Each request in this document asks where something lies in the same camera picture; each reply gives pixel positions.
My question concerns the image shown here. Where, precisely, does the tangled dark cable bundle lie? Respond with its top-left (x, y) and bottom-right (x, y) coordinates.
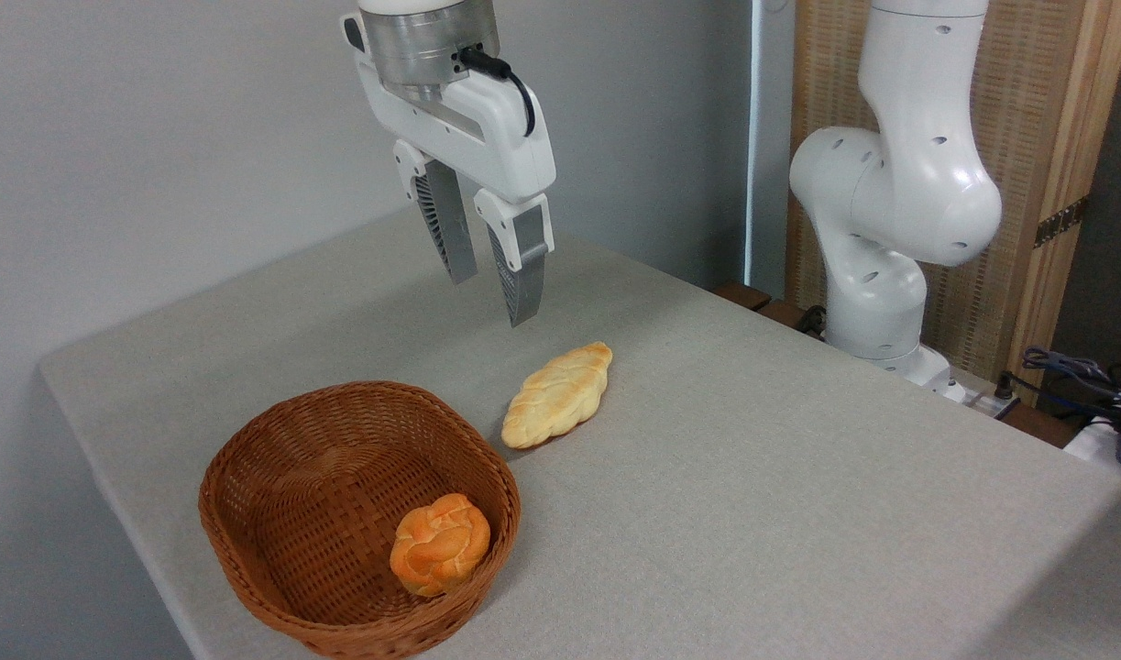
top-left (1021, 346), bottom-right (1121, 424)

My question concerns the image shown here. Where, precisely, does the grey tablecloth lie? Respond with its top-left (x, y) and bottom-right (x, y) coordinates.
top-left (38, 197), bottom-right (1121, 660)

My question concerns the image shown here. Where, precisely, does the dark metal hinge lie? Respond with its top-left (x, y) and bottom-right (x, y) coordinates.
top-left (1034, 195), bottom-right (1091, 249)

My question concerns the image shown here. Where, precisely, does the brown wicker basket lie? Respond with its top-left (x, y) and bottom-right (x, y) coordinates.
top-left (198, 380), bottom-right (522, 660)

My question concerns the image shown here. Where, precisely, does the wooden woven screen panel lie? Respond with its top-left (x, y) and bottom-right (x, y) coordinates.
top-left (785, 0), bottom-right (1121, 406)

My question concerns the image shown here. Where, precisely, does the round knotted bread roll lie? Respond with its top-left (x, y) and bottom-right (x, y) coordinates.
top-left (390, 493), bottom-right (491, 599)

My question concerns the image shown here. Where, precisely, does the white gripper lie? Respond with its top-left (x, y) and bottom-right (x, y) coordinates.
top-left (342, 12), bottom-right (557, 328)

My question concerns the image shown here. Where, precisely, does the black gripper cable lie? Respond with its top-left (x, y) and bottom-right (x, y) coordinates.
top-left (456, 45), bottom-right (536, 138)

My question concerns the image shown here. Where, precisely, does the long braided bread loaf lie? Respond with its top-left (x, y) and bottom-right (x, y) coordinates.
top-left (500, 341), bottom-right (614, 451)

